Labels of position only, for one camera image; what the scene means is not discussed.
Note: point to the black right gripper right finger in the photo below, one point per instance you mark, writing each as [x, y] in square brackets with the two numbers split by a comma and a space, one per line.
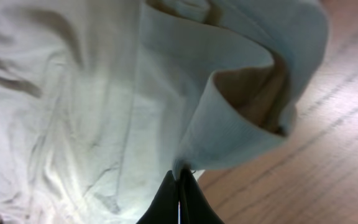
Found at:
[194, 207]

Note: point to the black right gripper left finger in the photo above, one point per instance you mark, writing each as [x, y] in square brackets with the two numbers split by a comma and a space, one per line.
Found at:
[162, 202]

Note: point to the light grey t-shirt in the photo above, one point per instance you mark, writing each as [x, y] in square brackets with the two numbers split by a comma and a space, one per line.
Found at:
[100, 101]

